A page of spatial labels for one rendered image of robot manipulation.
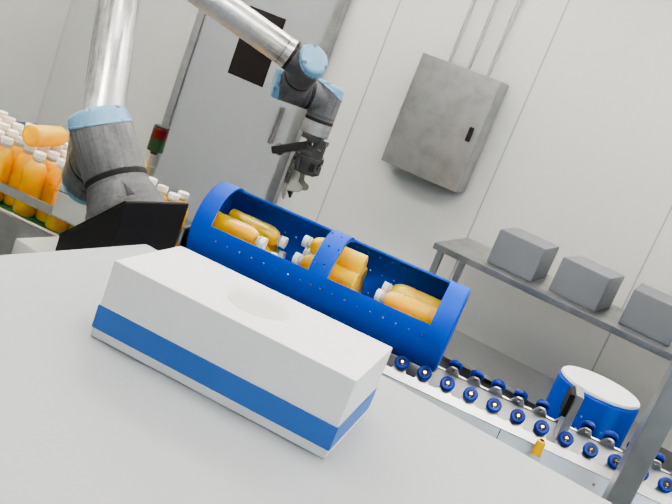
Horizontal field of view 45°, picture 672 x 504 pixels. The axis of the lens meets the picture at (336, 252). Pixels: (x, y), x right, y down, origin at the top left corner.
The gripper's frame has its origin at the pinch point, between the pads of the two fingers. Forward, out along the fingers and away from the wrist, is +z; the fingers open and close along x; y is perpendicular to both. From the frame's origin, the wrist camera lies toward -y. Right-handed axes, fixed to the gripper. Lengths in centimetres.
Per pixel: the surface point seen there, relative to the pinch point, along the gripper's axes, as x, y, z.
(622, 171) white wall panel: 323, 117, -42
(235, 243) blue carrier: -8.4, -7.2, 19.0
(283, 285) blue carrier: -7.3, 11.5, 25.4
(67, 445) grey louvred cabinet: -195, 47, -14
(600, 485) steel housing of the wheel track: -7, 120, 41
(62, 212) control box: -28, -55, 27
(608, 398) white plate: 29, 118, 26
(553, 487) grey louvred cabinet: -164, 83, -14
